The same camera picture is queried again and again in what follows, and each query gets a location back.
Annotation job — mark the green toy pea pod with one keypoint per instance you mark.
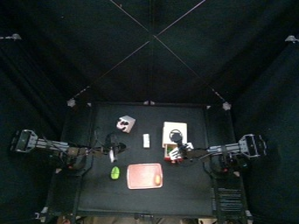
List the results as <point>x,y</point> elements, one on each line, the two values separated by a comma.
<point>170,150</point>

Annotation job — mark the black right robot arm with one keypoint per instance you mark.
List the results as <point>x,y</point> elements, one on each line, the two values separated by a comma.
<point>230,149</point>

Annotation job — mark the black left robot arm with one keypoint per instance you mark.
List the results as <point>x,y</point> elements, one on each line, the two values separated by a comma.
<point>47,143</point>

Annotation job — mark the red-fronted drawer with knob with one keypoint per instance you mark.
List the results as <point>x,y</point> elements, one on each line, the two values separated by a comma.
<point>168,159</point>

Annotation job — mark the small pale wooden block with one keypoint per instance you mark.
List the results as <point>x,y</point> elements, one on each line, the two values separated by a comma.
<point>146,140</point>

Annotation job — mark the lime green toy vegetable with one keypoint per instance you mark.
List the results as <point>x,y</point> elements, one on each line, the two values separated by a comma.
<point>115,172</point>

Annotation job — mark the tan toy egg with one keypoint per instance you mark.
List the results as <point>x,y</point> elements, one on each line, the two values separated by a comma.
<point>158,179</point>

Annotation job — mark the white toy knife block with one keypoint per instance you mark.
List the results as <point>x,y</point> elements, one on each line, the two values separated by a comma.
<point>130,119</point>

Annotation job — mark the pink plastic tray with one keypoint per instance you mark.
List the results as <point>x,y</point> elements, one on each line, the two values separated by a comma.
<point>142,176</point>

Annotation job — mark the grey frame corner bracket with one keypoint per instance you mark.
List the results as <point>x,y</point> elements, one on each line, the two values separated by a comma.
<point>15,37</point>
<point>40,215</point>
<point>248,216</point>
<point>71,102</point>
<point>226,105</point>
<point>147,102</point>
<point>291,38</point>

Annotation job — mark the grey vertical frame pole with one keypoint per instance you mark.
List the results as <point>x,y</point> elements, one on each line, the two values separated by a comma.
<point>151,73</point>

